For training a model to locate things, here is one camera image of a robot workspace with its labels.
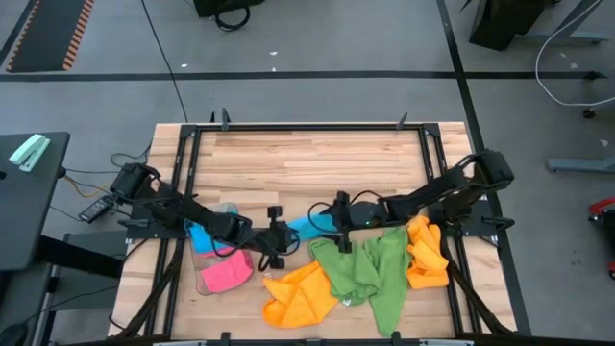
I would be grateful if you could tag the grey desk foot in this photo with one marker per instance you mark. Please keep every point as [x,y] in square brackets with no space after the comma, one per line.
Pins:
[581,165]

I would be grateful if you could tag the black cabinet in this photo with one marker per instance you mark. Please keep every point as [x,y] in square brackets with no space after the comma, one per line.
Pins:
[504,21]

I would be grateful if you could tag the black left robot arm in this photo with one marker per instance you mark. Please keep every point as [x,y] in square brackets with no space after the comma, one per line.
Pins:
[192,214]

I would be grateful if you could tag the black orange-edged floor mat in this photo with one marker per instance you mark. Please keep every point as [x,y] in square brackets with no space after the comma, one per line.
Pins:
[48,33]

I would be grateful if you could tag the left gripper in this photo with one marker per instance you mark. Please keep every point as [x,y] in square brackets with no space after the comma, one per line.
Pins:
[274,240]

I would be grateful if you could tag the black caster wheel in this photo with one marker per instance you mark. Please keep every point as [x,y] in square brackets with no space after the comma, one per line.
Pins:
[589,113]

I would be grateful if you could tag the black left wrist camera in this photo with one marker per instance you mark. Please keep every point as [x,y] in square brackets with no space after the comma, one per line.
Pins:
[288,239]

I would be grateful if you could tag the orange microfiber towel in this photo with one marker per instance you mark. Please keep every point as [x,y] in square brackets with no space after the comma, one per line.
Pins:
[298,298]
[427,259]

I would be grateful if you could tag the black table crossbeam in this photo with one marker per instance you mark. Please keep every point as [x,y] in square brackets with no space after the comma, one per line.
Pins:
[77,254]

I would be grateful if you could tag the clear plastic bin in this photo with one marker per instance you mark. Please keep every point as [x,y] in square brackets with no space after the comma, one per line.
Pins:
[199,281]

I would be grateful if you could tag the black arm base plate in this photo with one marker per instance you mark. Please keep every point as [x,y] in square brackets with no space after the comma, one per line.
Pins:
[480,216]
[144,233]

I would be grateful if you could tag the red cart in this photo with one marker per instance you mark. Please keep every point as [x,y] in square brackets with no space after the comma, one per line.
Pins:
[603,206]

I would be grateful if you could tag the grey desk frame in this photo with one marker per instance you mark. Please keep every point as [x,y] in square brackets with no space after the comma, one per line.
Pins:
[567,37]

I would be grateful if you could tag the green microfiber towel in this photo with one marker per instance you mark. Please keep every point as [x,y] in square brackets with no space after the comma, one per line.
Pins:
[389,298]
[341,269]

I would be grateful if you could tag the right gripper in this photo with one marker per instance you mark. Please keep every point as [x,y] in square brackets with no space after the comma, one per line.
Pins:
[344,221]

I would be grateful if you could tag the black box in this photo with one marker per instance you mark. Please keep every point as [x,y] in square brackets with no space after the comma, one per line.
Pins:
[211,6]

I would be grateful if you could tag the mint green stapler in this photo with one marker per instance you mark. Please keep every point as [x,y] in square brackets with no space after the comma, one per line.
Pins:
[29,153]

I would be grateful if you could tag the black frame clamp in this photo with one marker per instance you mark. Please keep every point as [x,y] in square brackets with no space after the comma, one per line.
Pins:
[225,120]
[401,122]

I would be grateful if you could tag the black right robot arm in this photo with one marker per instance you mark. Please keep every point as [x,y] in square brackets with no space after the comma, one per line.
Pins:
[432,192]

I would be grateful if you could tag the black power adapter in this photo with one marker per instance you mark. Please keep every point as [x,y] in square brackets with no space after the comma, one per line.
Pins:
[93,211]

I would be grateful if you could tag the black side table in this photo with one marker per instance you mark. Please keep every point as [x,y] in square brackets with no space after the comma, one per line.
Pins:
[29,216]

